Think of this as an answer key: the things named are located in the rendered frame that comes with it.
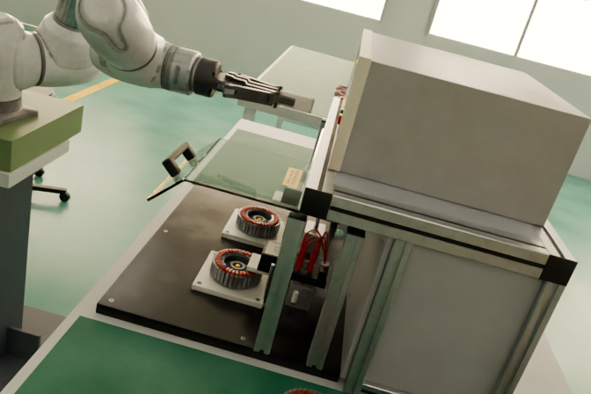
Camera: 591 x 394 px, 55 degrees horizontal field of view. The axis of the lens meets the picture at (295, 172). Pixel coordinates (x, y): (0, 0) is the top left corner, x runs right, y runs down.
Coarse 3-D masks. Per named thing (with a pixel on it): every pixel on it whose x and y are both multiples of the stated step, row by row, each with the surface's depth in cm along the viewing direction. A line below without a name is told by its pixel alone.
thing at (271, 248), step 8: (264, 248) 118; (272, 248) 119; (280, 248) 120; (256, 256) 122; (264, 256) 116; (272, 256) 116; (248, 264) 118; (256, 264) 119; (264, 264) 117; (304, 264) 121; (320, 264) 122; (256, 272) 118; (264, 272) 118; (296, 272) 117; (304, 272) 117; (312, 272) 118; (296, 280) 117; (304, 280) 116; (312, 280) 116; (320, 280) 116
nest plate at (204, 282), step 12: (204, 264) 123; (204, 276) 119; (264, 276) 125; (192, 288) 116; (204, 288) 116; (216, 288) 116; (228, 288) 117; (240, 288) 118; (252, 288) 119; (264, 288) 120; (240, 300) 115; (252, 300) 116
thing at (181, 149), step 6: (186, 144) 109; (174, 150) 106; (180, 150) 105; (186, 150) 109; (192, 150) 110; (168, 156) 103; (174, 156) 102; (186, 156) 109; (192, 156) 109; (162, 162) 101; (168, 162) 100; (174, 162) 101; (168, 168) 101; (174, 168) 101; (174, 174) 101
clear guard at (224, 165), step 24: (216, 144) 112; (240, 144) 115; (192, 168) 99; (216, 168) 101; (240, 168) 104; (264, 168) 106; (240, 192) 94; (264, 192) 96; (288, 192) 99; (312, 216) 93
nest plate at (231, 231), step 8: (232, 216) 147; (232, 224) 143; (224, 232) 138; (232, 232) 139; (240, 232) 140; (280, 232) 145; (240, 240) 138; (248, 240) 138; (256, 240) 139; (264, 240) 140; (272, 240) 140; (280, 240) 141
